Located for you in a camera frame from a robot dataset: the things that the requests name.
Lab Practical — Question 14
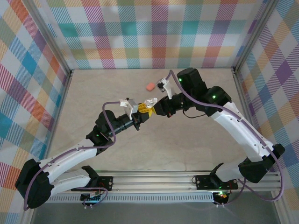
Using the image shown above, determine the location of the white earbud charging case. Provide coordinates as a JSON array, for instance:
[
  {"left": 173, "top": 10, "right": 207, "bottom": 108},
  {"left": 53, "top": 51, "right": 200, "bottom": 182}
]
[{"left": 143, "top": 97, "right": 158, "bottom": 107}]

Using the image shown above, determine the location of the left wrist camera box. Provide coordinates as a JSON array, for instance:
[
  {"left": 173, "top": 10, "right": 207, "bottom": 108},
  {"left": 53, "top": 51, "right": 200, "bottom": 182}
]
[{"left": 119, "top": 98, "right": 138, "bottom": 119}]

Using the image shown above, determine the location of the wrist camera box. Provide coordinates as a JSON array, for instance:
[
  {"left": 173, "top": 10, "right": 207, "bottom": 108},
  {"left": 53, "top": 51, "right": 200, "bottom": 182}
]
[
  {"left": 119, "top": 98, "right": 138, "bottom": 119},
  {"left": 157, "top": 78, "right": 174, "bottom": 98}
]

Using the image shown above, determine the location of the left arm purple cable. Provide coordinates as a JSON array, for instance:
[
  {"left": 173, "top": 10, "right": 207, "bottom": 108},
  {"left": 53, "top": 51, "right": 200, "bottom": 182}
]
[{"left": 23, "top": 100, "right": 116, "bottom": 210}]

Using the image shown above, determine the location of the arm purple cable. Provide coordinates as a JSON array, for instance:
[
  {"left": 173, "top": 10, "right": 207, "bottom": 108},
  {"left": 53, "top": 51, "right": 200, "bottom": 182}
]
[
  {"left": 168, "top": 70, "right": 285, "bottom": 207},
  {"left": 23, "top": 100, "right": 116, "bottom": 210}
]

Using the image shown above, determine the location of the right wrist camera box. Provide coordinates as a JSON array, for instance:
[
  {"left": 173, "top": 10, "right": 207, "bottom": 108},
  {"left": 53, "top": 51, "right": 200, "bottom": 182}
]
[{"left": 157, "top": 78, "right": 174, "bottom": 98}]

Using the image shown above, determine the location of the thin black gripper wire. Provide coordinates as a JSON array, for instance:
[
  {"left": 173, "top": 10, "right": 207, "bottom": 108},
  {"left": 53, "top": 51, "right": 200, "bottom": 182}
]
[{"left": 183, "top": 109, "right": 207, "bottom": 119}]

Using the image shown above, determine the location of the aluminium table side rail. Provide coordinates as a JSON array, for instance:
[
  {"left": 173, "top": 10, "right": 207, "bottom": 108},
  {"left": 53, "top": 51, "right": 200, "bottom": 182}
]
[
  {"left": 232, "top": 67, "right": 268, "bottom": 172},
  {"left": 41, "top": 70, "right": 74, "bottom": 175}
]

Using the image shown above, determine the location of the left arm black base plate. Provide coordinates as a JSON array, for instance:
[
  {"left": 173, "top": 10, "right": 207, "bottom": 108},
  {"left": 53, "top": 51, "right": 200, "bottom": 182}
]
[{"left": 93, "top": 176, "right": 114, "bottom": 192}]

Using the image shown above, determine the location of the aluminium mounting rail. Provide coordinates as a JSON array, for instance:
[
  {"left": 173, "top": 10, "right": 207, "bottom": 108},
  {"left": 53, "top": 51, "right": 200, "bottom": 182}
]
[{"left": 46, "top": 171, "right": 285, "bottom": 193}]

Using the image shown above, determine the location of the aluminium frame post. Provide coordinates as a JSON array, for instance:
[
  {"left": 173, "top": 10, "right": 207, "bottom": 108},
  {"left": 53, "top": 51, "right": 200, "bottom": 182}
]
[
  {"left": 22, "top": 0, "right": 72, "bottom": 75},
  {"left": 233, "top": 0, "right": 278, "bottom": 72}
]

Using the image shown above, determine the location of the slotted grey cable duct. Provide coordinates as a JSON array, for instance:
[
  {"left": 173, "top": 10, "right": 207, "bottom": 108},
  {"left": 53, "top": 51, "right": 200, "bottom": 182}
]
[{"left": 48, "top": 195, "right": 215, "bottom": 203}]

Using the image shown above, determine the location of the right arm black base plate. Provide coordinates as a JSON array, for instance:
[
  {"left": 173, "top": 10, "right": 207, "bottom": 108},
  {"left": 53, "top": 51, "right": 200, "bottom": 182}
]
[{"left": 195, "top": 174, "right": 238, "bottom": 190}]

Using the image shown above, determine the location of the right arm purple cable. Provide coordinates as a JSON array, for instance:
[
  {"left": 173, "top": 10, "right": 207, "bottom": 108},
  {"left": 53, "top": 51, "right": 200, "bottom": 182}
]
[{"left": 168, "top": 70, "right": 285, "bottom": 207}]

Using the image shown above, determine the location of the aluminium frame leg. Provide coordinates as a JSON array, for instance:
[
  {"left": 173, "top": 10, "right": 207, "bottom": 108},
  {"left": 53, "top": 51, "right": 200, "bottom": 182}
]
[
  {"left": 271, "top": 191, "right": 287, "bottom": 224},
  {"left": 20, "top": 207, "right": 38, "bottom": 224}
]

